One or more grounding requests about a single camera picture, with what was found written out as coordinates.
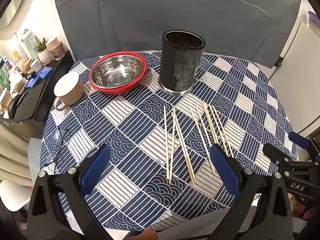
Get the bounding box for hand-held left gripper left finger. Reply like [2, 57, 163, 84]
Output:
[27, 144, 113, 240]

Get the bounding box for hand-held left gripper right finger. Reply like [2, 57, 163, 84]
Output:
[209, 144, 293, 240]

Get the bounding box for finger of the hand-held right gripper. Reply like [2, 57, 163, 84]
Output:
[262, 143, 300, 173]
[288, 131, 320, 160]

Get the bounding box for group of wooden chopsticks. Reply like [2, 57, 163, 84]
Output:
[163, 102, 235, 184]

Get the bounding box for black cylindrical utensil holder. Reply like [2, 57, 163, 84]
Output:
[159, 30, 206, 96]

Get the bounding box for person's right hand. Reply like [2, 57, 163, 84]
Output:
[290, 195, 320, 229]

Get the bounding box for person's left hand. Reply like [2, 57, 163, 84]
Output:
[130, 229, 158, 240]

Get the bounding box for thin-framed eyeglasses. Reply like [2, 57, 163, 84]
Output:
[45, 127, 71, 174]

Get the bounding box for blue white patterned tablecloth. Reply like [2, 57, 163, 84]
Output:
[40, 51, 299, 233]

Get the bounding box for beige ceramic mug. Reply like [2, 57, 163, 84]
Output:
[53, 73, 85, 112]

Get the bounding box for white stool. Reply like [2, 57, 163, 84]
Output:
[0, 180, 32, 212]

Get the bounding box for beige curtain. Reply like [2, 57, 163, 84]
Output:
[0, 124, 33, 179]

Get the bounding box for black side shelf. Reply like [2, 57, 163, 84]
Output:
[0, 50, 75, 124]

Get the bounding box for stainless steel bowl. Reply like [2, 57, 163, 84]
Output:
[90, 54, 147, 88]

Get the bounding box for blue box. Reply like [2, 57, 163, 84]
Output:
[25, 77, 42, 89]
[35, 66, 53, 78]

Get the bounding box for purple basket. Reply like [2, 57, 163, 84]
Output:
[307, 11, 320, 28]

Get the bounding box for small plant in white pot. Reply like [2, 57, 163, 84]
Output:
[37, 38, 53, 64]

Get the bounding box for pink stacked cups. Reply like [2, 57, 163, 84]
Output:
[46, 37, 66, 61]

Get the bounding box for pale pump bottle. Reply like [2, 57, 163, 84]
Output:
[19, 29, 38, 59]

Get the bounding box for grey fabric backdrop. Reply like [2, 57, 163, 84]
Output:
[51, 0, 308, 68]

